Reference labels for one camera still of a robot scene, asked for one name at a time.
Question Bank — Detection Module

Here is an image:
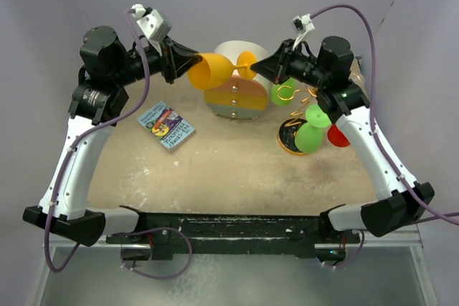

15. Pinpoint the green goblet front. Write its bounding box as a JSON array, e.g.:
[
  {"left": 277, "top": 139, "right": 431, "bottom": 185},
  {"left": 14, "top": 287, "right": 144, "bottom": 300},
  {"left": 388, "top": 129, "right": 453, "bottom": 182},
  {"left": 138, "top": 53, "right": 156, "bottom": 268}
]
[{"left": 270, "top": 78, "right": 297, "bottom": 106}]

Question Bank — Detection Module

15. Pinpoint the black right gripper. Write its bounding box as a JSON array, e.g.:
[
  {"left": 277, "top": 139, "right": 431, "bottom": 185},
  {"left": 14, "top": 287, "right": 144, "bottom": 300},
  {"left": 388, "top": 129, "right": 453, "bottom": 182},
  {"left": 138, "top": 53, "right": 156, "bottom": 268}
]
[{"left": 251, "top": 38, "right": 328, "bottom": 89}]

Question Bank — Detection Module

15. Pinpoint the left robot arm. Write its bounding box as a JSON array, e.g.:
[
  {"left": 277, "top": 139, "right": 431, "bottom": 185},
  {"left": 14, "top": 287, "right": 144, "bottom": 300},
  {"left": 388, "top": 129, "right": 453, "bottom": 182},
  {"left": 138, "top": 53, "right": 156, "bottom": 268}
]
[{"left": 22, "top": 26, "right": 200, "bottom": 247}]

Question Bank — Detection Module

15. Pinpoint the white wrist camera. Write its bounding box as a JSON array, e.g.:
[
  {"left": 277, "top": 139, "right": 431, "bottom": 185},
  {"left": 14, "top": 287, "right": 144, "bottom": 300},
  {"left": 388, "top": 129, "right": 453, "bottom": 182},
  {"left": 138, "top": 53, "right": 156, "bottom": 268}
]
[
  {"left": 291, "top": 14, "right": 315, "bottom": 49},
  {"left": 131, "top": 4, "right": 172, "bottom": 55}
]

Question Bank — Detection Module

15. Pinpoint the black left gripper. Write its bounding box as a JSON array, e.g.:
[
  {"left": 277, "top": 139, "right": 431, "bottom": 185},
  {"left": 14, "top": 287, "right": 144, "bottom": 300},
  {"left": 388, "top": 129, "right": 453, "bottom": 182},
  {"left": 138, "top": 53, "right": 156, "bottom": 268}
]
[{"left": 111, "top": 34, "right": 202, "bottom": 87}]

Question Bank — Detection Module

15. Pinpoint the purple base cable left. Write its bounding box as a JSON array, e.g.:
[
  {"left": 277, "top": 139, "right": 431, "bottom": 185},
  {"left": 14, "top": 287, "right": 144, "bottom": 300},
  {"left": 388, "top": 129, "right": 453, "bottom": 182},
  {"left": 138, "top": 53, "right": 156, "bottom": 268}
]
[{"left": 120, "top": 226, "right": 195, "bottom": 279}]

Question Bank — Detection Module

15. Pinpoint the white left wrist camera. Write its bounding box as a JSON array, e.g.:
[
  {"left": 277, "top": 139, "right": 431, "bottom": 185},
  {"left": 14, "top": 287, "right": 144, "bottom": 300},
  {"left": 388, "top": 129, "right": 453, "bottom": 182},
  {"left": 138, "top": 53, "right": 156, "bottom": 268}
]
[{"left": 131, "top": 4, "right": 172, "bottom": 55}]

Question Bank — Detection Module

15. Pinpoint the red plastic goblet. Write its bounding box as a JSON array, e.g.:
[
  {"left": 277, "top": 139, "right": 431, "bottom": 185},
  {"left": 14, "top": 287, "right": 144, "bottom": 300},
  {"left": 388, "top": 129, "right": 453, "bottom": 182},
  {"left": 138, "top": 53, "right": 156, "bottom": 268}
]
[{"left": 327, "top": 124, "right": 350, "bottom": 148}]

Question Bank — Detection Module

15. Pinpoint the blue treehouse paperback book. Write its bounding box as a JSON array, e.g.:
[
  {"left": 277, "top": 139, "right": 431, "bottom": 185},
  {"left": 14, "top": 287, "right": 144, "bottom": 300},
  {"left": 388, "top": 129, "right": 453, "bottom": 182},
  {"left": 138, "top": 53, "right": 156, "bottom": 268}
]
[{"left": 137, "top": 101, "right": 196, "bottom": 152}]

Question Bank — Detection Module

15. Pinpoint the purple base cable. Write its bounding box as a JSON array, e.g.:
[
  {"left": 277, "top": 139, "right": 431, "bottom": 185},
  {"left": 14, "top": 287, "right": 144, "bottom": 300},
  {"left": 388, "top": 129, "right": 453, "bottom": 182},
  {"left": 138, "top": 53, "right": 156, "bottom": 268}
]
[
  {"left": 120, "top": 226, "right": 195, "bottom": 279},
  {"left": 321, "top": 229, "right": 366, "bottom": 271}
]

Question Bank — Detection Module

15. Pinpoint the yellow plastic goblet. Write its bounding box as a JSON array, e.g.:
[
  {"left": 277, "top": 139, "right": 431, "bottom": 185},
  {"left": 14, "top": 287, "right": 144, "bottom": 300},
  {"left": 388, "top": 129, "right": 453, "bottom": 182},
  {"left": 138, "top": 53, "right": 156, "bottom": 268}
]
[{"left": 187, "top": 51, "right": 257, "bottom": 90}]

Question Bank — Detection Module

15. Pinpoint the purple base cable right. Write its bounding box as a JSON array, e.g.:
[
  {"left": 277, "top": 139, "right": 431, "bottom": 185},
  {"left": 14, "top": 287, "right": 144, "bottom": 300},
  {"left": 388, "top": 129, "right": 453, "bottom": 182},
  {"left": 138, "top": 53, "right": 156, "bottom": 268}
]
[{"left": 321, "top": 229, "right": 366, "bottom": 271}]

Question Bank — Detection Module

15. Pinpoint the green goblet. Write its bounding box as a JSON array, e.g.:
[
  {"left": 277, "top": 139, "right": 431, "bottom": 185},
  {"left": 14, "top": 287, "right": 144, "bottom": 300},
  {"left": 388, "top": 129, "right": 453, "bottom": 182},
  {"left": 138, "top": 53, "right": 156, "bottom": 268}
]
[
  {"left": 270, "top": 78, "right": 297, "bottom": 106},
  {"left": 295, "top": 104, "right": 331, "bottom": 154}
]

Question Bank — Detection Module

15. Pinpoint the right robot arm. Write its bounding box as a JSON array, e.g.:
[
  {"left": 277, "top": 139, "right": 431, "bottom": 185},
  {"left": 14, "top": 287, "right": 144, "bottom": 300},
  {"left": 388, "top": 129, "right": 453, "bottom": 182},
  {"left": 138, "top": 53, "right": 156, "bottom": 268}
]
[{"left": 250, "top": 36, "right": 435, "bottom": 242}]

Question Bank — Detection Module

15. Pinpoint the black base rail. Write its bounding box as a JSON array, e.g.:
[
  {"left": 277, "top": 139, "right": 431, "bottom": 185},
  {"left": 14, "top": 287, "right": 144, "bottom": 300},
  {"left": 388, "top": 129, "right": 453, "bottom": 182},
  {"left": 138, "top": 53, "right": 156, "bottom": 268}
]
[{"left": 107, "top": 211, "right": 360, "bottom": 260}]

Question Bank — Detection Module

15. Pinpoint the clear ribbed flute glass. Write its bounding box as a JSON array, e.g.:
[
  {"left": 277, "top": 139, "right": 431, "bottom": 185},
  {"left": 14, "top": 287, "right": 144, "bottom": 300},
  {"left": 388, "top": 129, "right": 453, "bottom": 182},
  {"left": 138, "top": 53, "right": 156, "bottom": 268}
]
[{"left": 349, "top": 72, "right": 365, "bottom": 88}]

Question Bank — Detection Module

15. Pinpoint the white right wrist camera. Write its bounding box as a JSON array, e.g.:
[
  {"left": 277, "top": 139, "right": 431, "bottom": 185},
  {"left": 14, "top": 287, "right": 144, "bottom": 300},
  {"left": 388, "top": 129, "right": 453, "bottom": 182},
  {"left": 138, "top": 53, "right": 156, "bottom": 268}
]
[{"left": 291, "top": 14, "right": 315, "bottom": 49}]

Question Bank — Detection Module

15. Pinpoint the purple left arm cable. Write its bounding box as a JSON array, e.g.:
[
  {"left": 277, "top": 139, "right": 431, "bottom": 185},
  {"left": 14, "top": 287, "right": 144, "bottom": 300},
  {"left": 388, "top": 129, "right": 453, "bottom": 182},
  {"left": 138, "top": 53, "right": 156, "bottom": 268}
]
[{"left": 43, "top": 8, "right": 151, "bottom": 274}]

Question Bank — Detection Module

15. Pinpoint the white round drawer cabinet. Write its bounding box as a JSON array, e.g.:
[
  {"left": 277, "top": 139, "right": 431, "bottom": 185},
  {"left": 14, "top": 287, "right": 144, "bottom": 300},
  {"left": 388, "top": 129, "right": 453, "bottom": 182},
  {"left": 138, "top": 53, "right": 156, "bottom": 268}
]
[{"left": 204, "top": 40, "right": 272, "bottom": 120}]

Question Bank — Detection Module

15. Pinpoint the gold wine glass rack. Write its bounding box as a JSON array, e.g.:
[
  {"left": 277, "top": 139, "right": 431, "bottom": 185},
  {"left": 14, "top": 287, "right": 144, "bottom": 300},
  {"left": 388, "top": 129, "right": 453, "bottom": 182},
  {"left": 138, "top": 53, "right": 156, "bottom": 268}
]
[{"left": 277, "top": 86, "right": 331, "bottom": 156}]

